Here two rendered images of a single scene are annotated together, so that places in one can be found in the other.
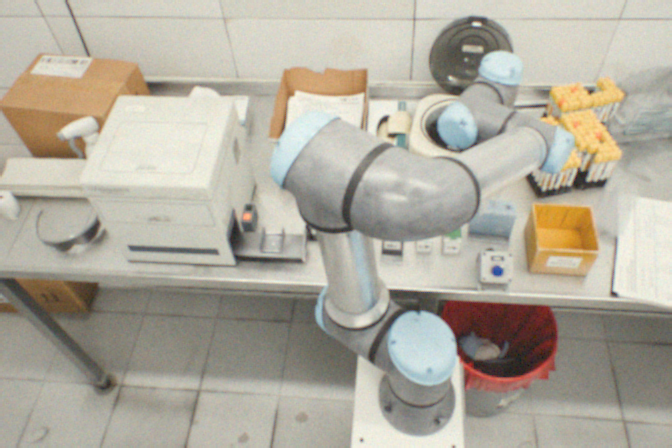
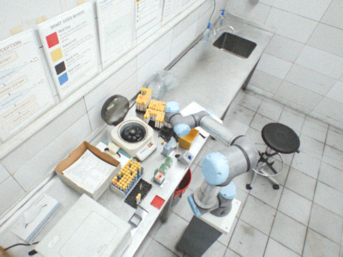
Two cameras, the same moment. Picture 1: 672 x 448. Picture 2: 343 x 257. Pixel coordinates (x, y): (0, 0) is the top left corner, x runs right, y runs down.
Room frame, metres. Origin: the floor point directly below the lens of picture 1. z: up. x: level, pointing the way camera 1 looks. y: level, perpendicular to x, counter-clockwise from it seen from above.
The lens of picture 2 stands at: (0.61, 0.55, 2.27)
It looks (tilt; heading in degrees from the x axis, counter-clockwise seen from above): 51 degrees down; 285
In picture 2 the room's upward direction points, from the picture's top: 9 degrees clockwise
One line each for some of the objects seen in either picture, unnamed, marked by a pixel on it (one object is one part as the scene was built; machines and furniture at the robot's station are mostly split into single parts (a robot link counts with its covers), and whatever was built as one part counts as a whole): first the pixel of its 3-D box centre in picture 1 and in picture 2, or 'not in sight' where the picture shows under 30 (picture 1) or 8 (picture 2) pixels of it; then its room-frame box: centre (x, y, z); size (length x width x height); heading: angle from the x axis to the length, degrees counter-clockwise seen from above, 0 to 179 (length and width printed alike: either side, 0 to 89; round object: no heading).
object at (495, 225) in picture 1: (491, 219); (169, 147); (0.82, -0.37, 0.92); 0.10 x 0.07 x 0.10; 76
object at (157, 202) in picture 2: not in sight; (157, 202); (0.74, 0.00, 0.88); 0.07 x 0.07 x 0.01; 81
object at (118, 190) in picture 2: not in sight; (127, 178); (0.97, -0.05, 0.91); 0.20 x 0.10 x 0.07; 81
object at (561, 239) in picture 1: (559, 239); (186, 136); (0.74, -0.51, 0.93); 0.13 x 0.13 x 0.10; 80
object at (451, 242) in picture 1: (451, 239); (168, 162); (0.78, -0.26, 0.91); 0.05 x 0.04 x 0.07; 171
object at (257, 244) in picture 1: (263, 242); (132, 224); (0.81, 0.18, 0.92); 0.21 x 0.07 x 0.05; 81
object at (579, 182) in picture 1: (580, 161); not in sight; (1.01, -0.65, 0.89); 0.17 x 0.09 x 0.02; 8
